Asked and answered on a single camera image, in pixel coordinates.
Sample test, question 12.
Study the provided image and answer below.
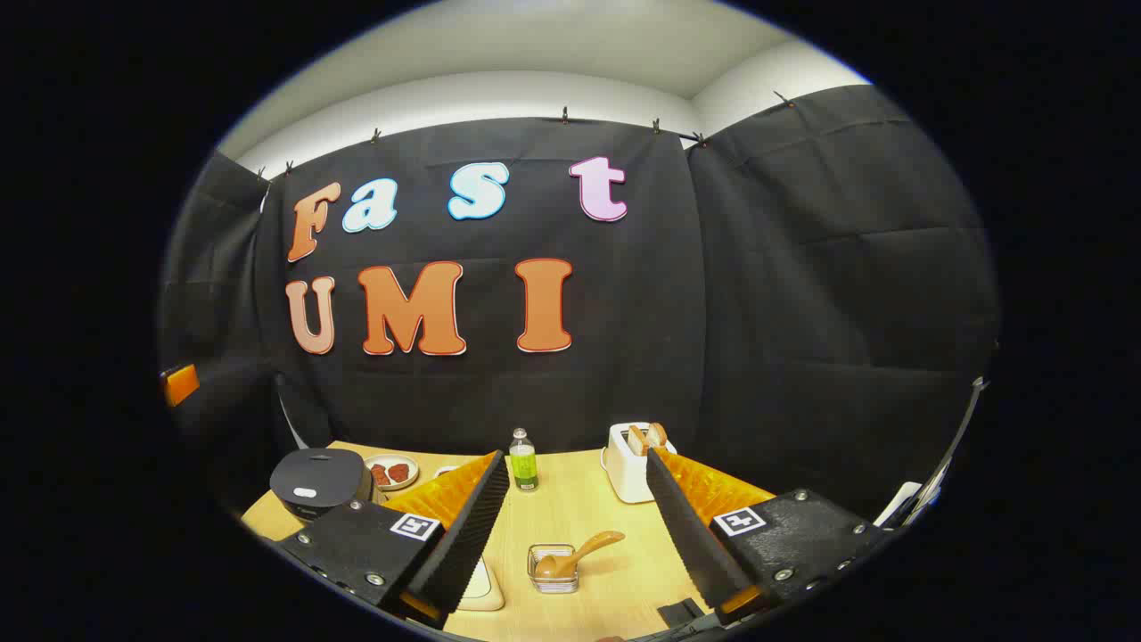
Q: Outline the black rice cooker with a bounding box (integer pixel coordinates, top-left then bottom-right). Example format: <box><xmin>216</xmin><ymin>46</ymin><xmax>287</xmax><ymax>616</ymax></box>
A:
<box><xmin>269</xmin><ymin>449</ymin><xmax>375</xmax><ymax>523</ymax></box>

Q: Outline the green drink bottle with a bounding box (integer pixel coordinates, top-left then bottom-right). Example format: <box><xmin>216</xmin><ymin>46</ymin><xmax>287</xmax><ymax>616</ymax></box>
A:
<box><xmin>509</xmin><ymin>427</ymin><xmax>539</xmax><ymax>492</ymax></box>

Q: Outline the round white plate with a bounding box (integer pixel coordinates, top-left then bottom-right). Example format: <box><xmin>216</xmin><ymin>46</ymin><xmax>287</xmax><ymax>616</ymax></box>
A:
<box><xmin>364</xmin><ymin>454</ymin><xmax>421</xmax><ymax>492</ymax></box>

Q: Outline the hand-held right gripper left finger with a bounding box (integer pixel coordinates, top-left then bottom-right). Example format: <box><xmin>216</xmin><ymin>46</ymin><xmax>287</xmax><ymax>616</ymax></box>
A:
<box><xmin>275</xmin><ymin>450</ymin><xmax>512</xmax><ymax>630</ymax></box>

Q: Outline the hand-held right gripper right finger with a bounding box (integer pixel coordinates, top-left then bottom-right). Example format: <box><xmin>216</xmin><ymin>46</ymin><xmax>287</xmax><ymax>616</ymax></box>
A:
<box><xmin>645</xmin><ymin>448</ymin><xmax>894</xmax><ymax>627</ymax></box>

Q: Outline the white flat panel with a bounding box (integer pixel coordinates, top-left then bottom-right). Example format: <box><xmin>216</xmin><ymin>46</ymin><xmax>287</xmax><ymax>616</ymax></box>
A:
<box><xmin>874</xmin><ymin>481</ymin><xmax>923</xmax><ymax>529</ymax></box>

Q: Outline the small black box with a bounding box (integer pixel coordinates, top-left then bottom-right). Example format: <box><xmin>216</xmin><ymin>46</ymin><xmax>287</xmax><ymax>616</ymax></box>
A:
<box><xmin>657</xmin><ymin>598</ymin><xmax>710</xmax><ymax>630</ymax></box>

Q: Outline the black backdrop cloth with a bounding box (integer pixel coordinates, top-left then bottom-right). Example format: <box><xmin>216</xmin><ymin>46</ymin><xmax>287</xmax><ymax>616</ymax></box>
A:
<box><xmin>159</xmin><ymin>85</ymin><xmax>1001</xmax><ymax>527</ymax></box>

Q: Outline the wire chopstick holder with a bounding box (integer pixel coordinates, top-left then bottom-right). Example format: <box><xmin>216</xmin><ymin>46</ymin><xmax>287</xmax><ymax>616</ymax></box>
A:
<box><xmin>527</xmin><ymin>543</ymin><xmax>580</xmax><ymax>595</ymax></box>

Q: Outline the white toaster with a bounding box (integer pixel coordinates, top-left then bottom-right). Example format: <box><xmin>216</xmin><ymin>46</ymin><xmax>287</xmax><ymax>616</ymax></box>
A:
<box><xmin>600</xmin><ymin>422</ymin><xmax>678</xmax><ymax>505</ymax></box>

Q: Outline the thin grey pole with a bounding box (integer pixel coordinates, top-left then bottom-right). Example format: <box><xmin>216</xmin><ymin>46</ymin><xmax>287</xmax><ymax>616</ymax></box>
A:
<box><xmin>909</xmin><ymin>376</ymin><xmax>990</xmax><ymax>527</ymax></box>

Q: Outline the wooden spoon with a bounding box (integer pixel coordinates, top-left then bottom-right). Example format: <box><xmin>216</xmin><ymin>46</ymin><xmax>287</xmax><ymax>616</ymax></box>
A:
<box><xmin>535</xmin><ymin>531</ymin><xmax>627</xmax><ymax>579</ymax></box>

